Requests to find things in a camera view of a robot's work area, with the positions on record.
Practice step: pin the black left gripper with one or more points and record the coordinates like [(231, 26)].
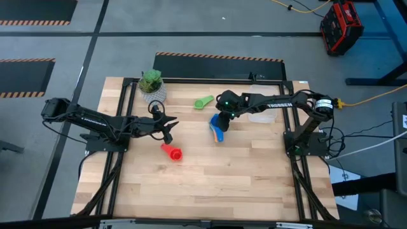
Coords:
[(146, 127)]

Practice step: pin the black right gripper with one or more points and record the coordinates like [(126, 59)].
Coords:
[(230, 101)]

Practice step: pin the blue measuring cup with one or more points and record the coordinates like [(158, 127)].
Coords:
[(214, 121)]

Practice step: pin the green measuring cup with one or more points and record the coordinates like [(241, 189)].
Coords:
[(199, 104)]

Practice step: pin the red measuring cup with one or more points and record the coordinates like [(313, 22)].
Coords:
[(174, 153)]

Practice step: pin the clear plastic basket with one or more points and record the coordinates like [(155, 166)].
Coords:
[(262, 118)]

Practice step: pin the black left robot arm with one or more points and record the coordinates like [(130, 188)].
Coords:
[(92, 120)]

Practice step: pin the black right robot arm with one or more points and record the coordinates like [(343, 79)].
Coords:
[(280, 105)]

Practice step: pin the succulent in patterned white pot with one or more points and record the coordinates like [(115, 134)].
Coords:
[(152, 81)]

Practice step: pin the black hazard-striped floor mat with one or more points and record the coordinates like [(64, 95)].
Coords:
[(38, 9), (206, 68), (22, 76)]

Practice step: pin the white sheet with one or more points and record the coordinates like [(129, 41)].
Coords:
[(349, 202)]

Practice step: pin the red and black tool case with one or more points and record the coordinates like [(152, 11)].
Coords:
[(341, 28)]

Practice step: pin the black bar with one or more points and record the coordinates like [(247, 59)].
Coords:
[(362, 186)]

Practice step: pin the round metal caster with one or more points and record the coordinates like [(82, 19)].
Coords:
[(373, 216)]

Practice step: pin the grey cabinet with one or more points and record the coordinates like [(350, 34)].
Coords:
[(400, 152)]

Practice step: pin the black aluminium table frame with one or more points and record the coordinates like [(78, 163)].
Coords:
[(206, 81)]

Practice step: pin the silver camera mount bar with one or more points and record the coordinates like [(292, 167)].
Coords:
[(206, 224)]

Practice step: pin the blue metal frame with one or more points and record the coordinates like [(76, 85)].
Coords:
[(389, 28)]

